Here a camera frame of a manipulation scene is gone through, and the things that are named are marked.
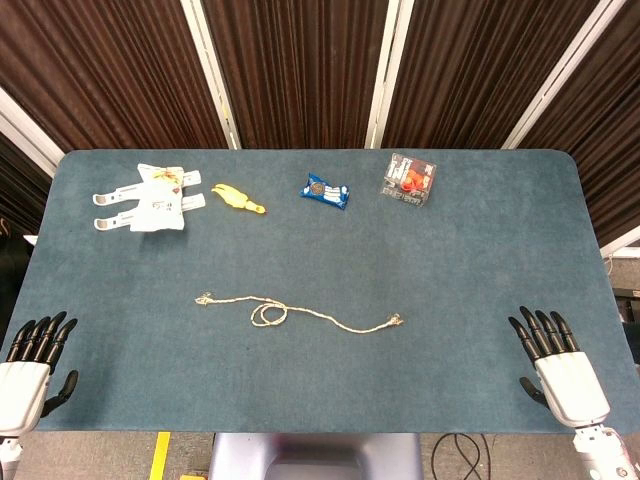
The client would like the right black-fingered robot hand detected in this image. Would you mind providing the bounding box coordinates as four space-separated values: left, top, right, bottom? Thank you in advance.
507 305 612 429

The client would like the clear box with red item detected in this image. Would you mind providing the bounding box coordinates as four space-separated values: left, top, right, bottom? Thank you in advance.
380 152 438 208

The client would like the yellow floor tape strip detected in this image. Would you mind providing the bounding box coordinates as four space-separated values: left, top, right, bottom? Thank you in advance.
148 431 172 480

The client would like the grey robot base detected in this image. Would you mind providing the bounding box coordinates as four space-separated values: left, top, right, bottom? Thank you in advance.
207 432 425 480

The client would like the white snack bag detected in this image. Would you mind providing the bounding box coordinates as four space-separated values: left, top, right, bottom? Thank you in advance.
128 162 185 233

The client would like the blue felt table mat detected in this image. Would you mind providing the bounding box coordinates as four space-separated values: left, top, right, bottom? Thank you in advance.
12 148 632 434

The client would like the beige twisted rope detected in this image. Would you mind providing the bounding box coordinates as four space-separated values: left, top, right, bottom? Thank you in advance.
194 292 405 335

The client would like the left black-fingered robot hand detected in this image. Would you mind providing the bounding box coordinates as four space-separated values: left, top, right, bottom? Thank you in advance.
0 310 80 437

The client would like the yellow rubber chicken toy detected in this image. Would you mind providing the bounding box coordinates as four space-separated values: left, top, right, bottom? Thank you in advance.
210 183 268 216

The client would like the white partition post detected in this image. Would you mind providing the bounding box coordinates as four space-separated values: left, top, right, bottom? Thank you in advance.
501 0 630 150
598 238 640 259
364 0 416 150
0 86 66 178
179 0 242 150

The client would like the black floor cable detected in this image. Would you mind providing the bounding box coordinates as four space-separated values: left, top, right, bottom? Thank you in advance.
430 432 494 480

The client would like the blue cookie packet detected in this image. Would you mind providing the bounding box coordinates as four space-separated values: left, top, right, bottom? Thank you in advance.
299 172 351 211

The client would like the brown pleated partition panel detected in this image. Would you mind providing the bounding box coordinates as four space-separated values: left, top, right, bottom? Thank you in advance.
518 0 640 247
381 0 600 150
0 130 54 237
0 0 230 152
201 0 390 150

